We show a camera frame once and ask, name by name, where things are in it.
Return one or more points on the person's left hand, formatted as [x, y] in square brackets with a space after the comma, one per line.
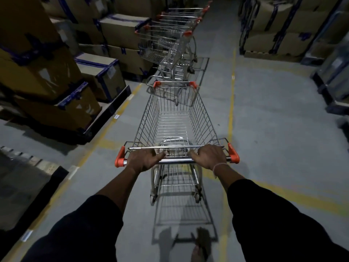
[141, 160]

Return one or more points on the person's right hand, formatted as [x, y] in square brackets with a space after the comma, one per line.
[211, 158]

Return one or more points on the person's left thumb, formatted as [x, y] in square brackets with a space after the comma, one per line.
[160, 156]

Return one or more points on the person's right thumb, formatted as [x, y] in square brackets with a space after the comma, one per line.
[194, 155]

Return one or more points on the metal shopping cart orange corners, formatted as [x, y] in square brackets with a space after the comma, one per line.
[174, 120]

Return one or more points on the person's left forearm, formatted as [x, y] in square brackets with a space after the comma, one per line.
[109, 199]

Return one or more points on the person's right forearm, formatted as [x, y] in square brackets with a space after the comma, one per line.
[261, 210]

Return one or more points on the thin thread wristband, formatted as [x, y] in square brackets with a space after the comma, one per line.
[219, 165]

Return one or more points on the dark sandal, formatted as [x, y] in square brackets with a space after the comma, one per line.
[203, 244]

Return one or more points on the row of nested shopping carts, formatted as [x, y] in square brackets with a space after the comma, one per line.
[169, 38]

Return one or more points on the stack of taped cardboard boxes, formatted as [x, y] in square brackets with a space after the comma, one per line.
[43, 68]
[275, 27]

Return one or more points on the stack of grey wrapped goods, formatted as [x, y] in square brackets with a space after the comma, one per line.
[332, 57]

